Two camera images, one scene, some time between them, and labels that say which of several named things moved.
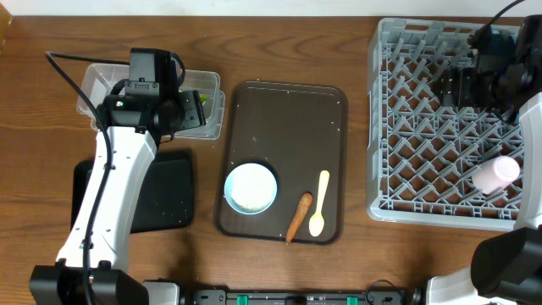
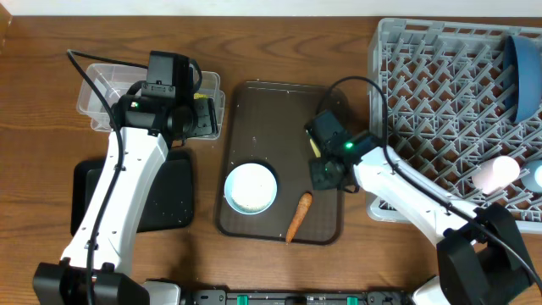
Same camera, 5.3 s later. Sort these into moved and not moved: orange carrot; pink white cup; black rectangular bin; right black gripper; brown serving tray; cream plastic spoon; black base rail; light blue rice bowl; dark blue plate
Moved: dark blue plate; cream plastic spoon; right black gripper
Not moved: light blue rice bowl; black rectangular bin; brown serving tray; pink white cup; black base rail; orange carrot
